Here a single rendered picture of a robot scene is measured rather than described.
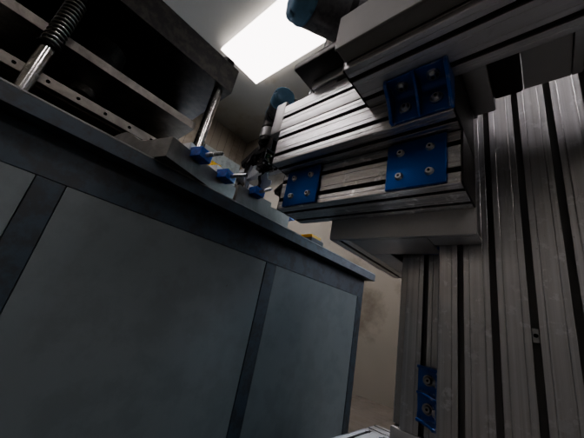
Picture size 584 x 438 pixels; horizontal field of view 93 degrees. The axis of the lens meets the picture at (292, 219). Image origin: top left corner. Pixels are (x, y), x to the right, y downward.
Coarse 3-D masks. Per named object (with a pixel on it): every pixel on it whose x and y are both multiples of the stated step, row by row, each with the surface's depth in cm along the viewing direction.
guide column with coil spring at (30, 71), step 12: (72, 12) 127; (60, 24) 123; (48, 36) 120; (36, 48) 118; (48, 48) 120; (36, 60) 116; (48, 60) 120; (24, 72) 114; (36, 72) 116; (24, 84) 113
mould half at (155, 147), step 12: (132, 144) 73; (144, 144) 70; (156, 144) 68; (168, 144) 66; (180, 144) 68; (156, 156) 66; (168, 156) 65; (180, 156) 68; (180, 168) 69; (192, 168) 72; (204, 168) 76; (204, 180) 76; (216, 180) 80; (228, 192) 84
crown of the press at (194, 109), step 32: (32, 0) 148; (64, 0) 144; (96, 0) 140; (128, 0) 141; (160, 0) 153; (96, 32) 159; (128, 32) 155; (160, 32) 152; (192, 32) 166; (128, 64) 178; (160, 64) 172; (192, 64) 167; (224, 64) 182; (160, 96) 201; (192, 96) 194; (224, 96) 188
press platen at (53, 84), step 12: (0, 60) 112; (12, 60) 115; (48, 84) 122; (60, 84) 125; (60, 96) 127; (72, 96) 128; (84, 108) 132; (96, 108) 135; (108, 120) 138; (120, 120) 142; (132, 132) 146; (144, 132) 150
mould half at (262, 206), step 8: (240, 192) 93; (248, 192) 96; (240, 200) 93; (248, 200) 95; (256, 200) 98; (264, 200) 101; (256, 208) 98; (264, 208) 101; (272, 208) 104; (272, 216) 103; (280, 216) 106; (288, 216) 109
